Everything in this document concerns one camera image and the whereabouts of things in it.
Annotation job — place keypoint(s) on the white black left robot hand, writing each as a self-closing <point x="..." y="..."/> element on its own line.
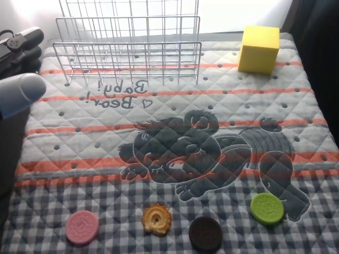
<point x="26" y="53"/>

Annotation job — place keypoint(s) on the dark grey side panel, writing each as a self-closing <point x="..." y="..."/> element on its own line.
<point x="13" y="153"/>

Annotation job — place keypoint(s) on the quilt with printed bear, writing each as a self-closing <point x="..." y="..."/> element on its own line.
<point x="106" y="148"/>

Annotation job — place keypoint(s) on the pink toy sandwich cookie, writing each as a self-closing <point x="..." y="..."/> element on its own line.
<point x="82" y="227"/>

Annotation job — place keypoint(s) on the yellow toy butter cookie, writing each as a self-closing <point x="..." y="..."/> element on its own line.
<point x="148" y="222"/>

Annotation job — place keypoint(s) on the yellow cube block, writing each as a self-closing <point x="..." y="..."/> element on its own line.
<point x="258" y="58"/>

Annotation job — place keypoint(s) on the brown toy sandwich cookie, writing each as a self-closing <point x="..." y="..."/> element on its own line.
<point x="205" y="232"/>

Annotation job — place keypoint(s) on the green toy sandwich cookie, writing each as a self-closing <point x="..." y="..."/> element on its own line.
<point x="266" y="207"/>

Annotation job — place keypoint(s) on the black curtain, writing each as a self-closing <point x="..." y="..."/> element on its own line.
<point x="323" y="53"/>

